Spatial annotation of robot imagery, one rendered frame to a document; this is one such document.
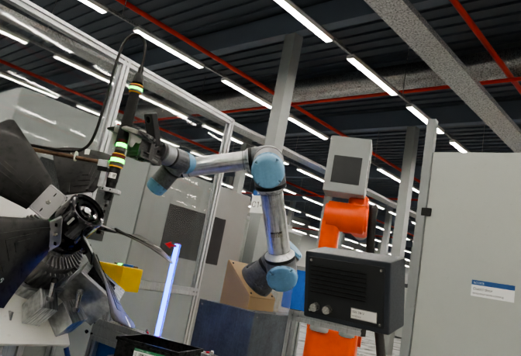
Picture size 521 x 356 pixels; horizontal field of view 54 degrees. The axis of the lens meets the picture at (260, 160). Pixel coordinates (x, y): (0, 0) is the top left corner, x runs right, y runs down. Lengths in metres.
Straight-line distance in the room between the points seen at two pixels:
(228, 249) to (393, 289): 4.98
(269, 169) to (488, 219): 1.45
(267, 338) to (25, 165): 1.09
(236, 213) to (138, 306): 3.72
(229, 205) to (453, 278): 3.85
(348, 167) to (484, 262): 2.88
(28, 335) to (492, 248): 2.17
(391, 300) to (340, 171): 4.14
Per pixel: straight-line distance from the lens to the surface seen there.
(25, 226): 1.43
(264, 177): 1.78
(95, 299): 1.69
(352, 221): 5.48
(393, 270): 1.41
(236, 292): 2.10
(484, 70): 10.06
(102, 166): 1.68
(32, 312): 1.59
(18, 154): 1.61
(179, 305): 2.99
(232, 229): 6.33
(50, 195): 1.60
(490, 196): 2.92
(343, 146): 5.56
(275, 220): 1.87
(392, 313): 1.43
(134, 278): 2.07
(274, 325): 2.09
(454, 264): 2.90
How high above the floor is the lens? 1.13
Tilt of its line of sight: 13 degrees up
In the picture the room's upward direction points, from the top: 11 degrees clockwise
